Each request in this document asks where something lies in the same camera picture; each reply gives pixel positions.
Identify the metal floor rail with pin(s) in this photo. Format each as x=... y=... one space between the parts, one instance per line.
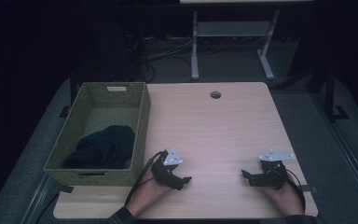
x=348 y=155
x=37 y=202

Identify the white metal stand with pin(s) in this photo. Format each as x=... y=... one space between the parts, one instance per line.
x=230 y=28

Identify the person's left hand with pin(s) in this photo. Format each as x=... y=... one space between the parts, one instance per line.
x=147 y=196

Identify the black tape strip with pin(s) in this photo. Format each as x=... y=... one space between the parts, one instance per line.
x=64 y=188

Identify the grey tape strip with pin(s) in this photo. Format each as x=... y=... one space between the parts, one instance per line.
x=309 y=188

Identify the dark navy shirt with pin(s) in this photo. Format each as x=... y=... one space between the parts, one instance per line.
x=104 y=149

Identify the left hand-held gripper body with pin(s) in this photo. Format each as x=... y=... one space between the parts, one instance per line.
x=171 y=158

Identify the person's right hand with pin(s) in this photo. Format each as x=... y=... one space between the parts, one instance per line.
x=289 y=199

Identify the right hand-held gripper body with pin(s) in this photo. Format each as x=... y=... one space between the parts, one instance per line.
x=275 y=174

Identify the black metal stand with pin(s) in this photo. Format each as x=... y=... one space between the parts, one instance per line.
x=330 y=93

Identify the black table leg bracket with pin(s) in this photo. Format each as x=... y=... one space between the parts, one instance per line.
x=71 y=93

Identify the green woven basket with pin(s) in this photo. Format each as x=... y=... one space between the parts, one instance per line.
x=108 y=105

